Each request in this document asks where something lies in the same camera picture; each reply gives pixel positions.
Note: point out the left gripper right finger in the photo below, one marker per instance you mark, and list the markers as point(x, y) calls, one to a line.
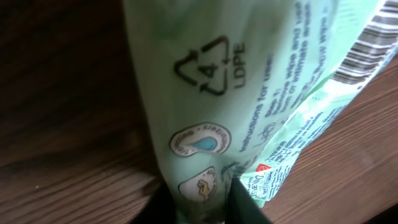
point(241, 208)

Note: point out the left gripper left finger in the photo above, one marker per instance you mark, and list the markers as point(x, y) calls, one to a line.
point(160, 209)

